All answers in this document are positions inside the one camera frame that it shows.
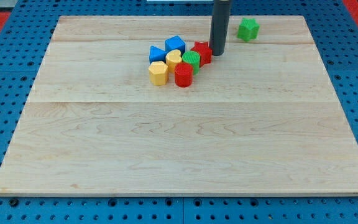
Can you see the red star block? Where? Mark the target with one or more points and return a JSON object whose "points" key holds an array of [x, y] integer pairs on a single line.
{"points": [[202, 48]]}

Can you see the red cylinder block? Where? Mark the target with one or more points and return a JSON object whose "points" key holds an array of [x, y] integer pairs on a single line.
{"points": [[183, 74]]}

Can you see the green star block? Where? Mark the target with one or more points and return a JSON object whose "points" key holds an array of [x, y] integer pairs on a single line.
{"points": [[248, 29]]}

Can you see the light wooden board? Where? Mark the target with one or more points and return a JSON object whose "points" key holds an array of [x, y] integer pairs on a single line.
{"points": [[261, 120]]}

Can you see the yellow heart block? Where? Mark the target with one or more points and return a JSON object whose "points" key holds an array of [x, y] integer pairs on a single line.
{"points": [[172, 58]]}

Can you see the blue cube block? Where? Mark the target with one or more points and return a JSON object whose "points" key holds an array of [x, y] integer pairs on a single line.
{"points": [[175, 43]]}

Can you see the blue triangle block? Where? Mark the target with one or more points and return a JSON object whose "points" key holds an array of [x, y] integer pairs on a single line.
{"points": [[156, 54]]}

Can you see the green cylinder block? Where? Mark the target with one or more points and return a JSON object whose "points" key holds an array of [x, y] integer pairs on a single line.
{"points": [[193, 58]]}

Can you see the yellow hexagon block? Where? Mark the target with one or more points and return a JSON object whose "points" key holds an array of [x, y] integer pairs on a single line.
{"points": [[158, 73]]}

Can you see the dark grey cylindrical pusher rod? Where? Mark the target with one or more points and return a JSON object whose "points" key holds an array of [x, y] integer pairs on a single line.
{"points": [[219, 25]]}

